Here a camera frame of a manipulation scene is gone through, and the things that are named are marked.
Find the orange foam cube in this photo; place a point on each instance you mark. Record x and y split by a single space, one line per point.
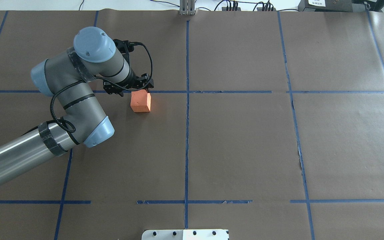
140 101

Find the black power strip left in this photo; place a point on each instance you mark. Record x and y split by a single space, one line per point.
231 6

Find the black power strip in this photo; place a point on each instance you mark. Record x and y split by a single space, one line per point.
231 6
264 7

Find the black power strip right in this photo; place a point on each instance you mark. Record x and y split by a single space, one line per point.
264 7

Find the brown paper table cover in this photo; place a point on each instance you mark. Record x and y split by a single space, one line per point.
270 125

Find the black control box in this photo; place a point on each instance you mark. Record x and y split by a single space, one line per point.
330 6

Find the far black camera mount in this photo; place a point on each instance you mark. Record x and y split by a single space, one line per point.
125 47

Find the grey aluminium profile post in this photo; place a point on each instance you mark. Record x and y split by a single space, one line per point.
187 7

